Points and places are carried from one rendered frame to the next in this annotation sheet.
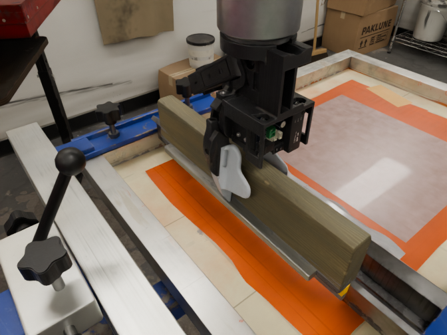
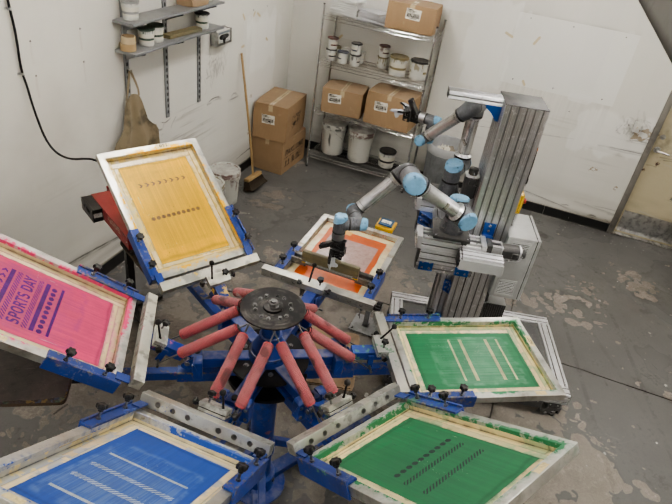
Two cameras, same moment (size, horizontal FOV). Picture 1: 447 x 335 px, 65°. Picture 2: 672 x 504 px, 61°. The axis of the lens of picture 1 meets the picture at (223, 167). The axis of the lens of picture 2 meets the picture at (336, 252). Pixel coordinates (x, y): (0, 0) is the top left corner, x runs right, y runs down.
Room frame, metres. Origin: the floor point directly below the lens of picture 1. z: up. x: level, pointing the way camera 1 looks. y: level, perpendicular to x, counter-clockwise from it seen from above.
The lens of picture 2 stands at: (-1.91, 1.57, 2.98)
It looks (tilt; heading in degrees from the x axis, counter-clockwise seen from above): 33 degrees down; 324
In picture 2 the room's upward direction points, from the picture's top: 9 degrees clockwise
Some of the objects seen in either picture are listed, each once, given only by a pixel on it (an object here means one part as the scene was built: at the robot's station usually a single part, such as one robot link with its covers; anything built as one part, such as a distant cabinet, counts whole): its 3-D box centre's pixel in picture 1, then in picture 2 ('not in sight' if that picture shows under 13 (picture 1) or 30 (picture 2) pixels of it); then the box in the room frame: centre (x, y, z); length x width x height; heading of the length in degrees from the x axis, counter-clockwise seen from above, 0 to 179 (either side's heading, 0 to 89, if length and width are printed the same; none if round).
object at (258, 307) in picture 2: not in sight; (264, 402); (-0.14, 0.60, 0.67); 0.39 x 0.39 x 1.35
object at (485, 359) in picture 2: not in sight; (448, 345); (-0.48, -0.24, 1.05); 1.08 x 0.61 x 0.23; 68
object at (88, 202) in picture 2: not in sight; (94, 206); (1.42, 1.07, 1.06); 0.24 x 0.12 x 0.09; 8
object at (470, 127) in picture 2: not in sight; (468, 135); (0.63, -1.17, 1.63); 0.15 x 0.12 x 0.55; 117
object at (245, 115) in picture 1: (259, 94); (337, 247); (0.32, -0.04, 1.19); 0.09 x 0.08 x 0.12; 38
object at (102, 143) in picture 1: (154, 132); (287, 260); (0.58, 0.14, 0.97); 0.30 x 0.05 x 0.07; 128
